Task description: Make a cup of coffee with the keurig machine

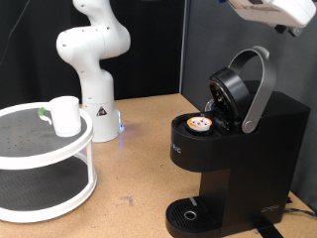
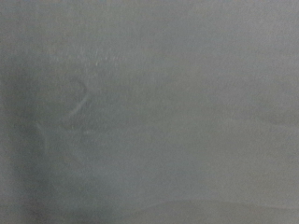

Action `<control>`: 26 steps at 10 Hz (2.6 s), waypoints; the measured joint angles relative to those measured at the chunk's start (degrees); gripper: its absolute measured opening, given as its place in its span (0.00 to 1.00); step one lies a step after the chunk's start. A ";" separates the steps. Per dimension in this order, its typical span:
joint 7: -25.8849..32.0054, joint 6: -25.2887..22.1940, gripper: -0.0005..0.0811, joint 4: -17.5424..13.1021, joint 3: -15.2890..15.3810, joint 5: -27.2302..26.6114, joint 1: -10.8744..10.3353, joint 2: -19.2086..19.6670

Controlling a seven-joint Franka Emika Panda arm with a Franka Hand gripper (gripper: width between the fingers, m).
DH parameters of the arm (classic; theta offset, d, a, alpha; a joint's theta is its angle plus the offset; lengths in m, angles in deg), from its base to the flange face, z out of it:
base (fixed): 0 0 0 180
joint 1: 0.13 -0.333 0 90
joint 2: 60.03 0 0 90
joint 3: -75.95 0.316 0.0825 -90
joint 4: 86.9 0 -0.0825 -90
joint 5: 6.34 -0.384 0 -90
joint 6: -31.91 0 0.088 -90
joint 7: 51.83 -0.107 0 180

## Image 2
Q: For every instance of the grey backdrop curtain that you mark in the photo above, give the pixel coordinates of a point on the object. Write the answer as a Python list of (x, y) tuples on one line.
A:
[(187, 109)]

